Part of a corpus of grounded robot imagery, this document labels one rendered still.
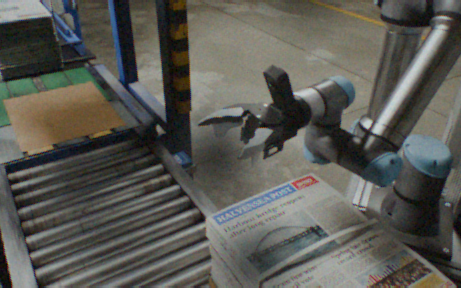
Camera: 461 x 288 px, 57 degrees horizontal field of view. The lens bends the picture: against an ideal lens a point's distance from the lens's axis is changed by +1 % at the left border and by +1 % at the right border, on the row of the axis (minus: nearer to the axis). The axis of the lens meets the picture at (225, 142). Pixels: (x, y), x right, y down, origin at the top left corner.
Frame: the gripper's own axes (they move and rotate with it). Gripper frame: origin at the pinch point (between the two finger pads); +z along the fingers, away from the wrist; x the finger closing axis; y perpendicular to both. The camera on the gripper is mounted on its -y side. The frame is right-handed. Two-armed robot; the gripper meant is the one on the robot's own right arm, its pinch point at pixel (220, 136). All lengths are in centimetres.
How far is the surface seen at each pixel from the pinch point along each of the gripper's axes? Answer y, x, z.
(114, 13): 37, 135, -48
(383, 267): 16.4, -29.7, -15.0
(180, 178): 49, 37, -18
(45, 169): 54, 69, 13
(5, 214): 52, 54, 30
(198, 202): 47, 24, -15
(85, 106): 58, 102, -15
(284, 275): 18.0, -19.9, -0.3
